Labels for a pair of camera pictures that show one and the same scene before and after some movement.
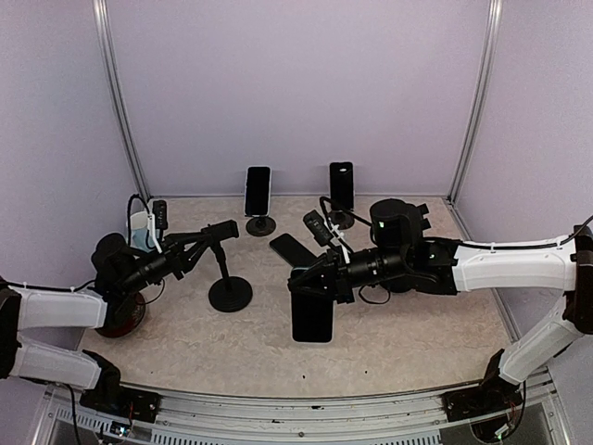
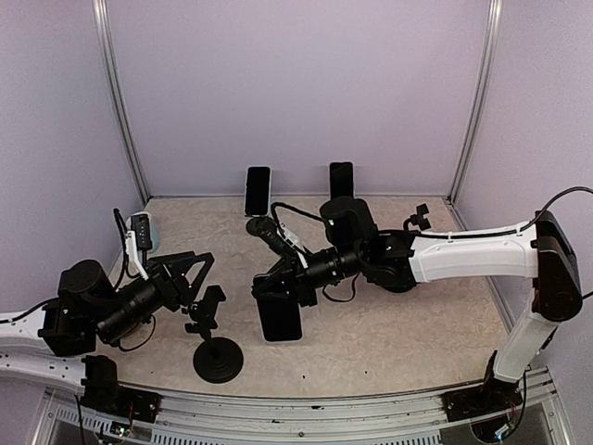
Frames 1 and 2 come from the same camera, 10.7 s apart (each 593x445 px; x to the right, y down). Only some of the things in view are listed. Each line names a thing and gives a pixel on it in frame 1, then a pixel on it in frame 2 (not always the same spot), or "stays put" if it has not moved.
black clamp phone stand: x=231 y=293 → x=216 y=360
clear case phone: x=341 y=185 stays put
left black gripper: x=185 y=260 → x=168 y=288
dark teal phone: x=312 y=318 → x=279 y=309
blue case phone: x=258 y=191 stays put
